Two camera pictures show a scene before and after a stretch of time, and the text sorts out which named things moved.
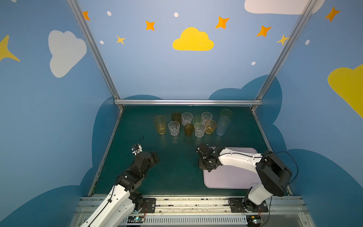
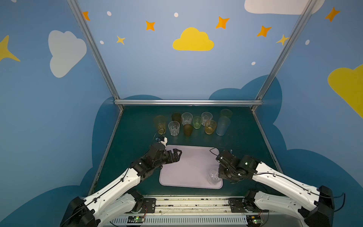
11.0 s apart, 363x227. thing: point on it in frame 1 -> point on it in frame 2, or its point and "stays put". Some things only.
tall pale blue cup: (223, 123) stays put
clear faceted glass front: (200, 128) -> (213, 178)
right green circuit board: (254, 221) stays put
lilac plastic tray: (226, 177) -> (192, 170)
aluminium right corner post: (285, 51) stays put
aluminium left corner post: (96, 51) stays put
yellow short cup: (211, 125) stays put
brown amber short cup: (189, 129) stays put
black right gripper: (204, 154) -> (224, 163)
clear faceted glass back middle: (186, 118) stays put
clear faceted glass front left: (174, 126) stays put
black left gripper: (153, 158) -> (167, 156)
